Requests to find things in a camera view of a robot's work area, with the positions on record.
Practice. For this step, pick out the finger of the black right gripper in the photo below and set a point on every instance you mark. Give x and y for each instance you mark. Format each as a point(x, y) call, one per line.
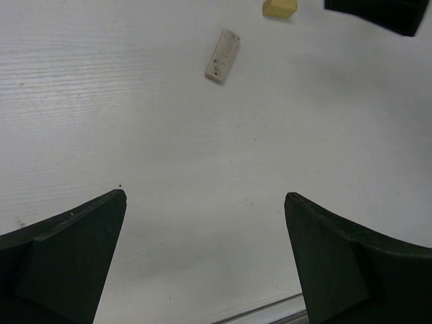
point(400, 16)

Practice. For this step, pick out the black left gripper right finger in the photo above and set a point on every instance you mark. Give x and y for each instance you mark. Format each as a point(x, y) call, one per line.
point(352, 274)

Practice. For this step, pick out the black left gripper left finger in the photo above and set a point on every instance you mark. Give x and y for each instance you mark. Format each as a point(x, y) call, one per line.
point(54, 271)

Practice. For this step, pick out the yellow eraser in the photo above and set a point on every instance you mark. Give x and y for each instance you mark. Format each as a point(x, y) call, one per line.
point(282, 9)

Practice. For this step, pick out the white eraser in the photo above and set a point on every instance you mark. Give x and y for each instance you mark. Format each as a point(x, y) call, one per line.
point(223, 57)

